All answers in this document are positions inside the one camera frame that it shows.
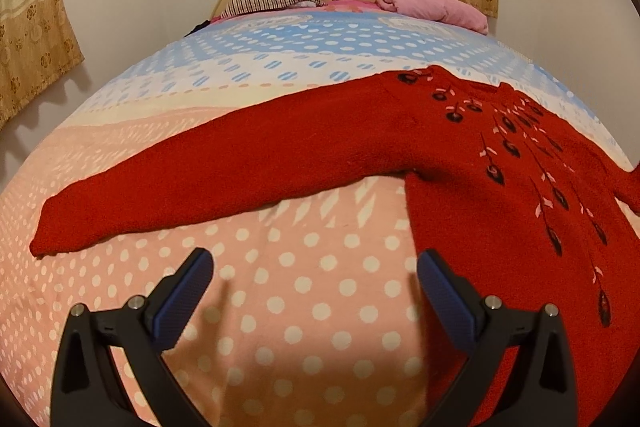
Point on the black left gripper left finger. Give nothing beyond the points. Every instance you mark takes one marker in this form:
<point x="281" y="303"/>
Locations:
<point x="87" y="389"/>

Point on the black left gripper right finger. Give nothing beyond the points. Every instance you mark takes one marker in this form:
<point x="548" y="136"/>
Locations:
<point x="540" y="389"/>

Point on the red knitted sweater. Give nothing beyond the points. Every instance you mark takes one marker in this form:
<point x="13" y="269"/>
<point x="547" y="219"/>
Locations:
<point x="509" y="194"/>

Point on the beige floral curtain left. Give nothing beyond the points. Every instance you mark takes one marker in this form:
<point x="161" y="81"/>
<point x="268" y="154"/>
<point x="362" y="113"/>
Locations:
<point x="38" y="47"/>

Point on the pink folded blanket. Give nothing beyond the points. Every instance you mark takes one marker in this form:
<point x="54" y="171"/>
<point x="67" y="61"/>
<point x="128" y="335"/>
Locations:
<point x="450" y="12"/>

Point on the pink blue dotted bedspread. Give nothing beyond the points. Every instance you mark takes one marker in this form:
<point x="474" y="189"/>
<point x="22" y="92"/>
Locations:
<point x="314" y="316"/>

